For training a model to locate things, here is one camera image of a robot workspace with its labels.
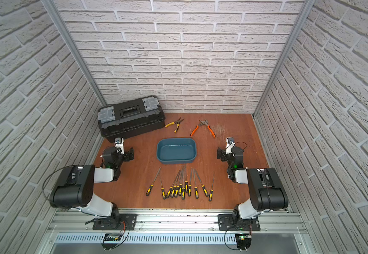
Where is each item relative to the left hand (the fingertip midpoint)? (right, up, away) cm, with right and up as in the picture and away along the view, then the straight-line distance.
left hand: (125, 144), depth 94 cm
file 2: (+51, -24, -11) cm, 58 cm away
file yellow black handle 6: (+38, -21, -8) cm, 44 cm away
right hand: (+64, -1, 0) cm, 64 cm away
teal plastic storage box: (+31, -4, +7) cm, 32 cm away
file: (+18, -22, -9) cm, 30 cm away
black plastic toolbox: (+3, +16, +1) cm, 17 cm away
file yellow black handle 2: (+31, -23, -11) cm, 40 cm away
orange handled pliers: (+51, +14, +20) cm, 57 cm away
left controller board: (+3, -43, -23) cm, 48 cm away
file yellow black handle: (+29, -24, -11) cm, 39 cm away
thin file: (+25, -24, -11) cm, 36 cm away
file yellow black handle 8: (+43, -23, -10) cm, 49 cm away
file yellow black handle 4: (+34, -22, -11) cm, 42 cm away
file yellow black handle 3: (+33, -22, -10) cm, 41 cm away
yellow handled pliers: (+31, +14, +20) cm, 39 cm away
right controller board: (+64, -42, -24) cm, 80 cm away
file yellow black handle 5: (+36, -23, -11) cm, 44 cm away
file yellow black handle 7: (+40, -22, -9) cm, 46 cm away
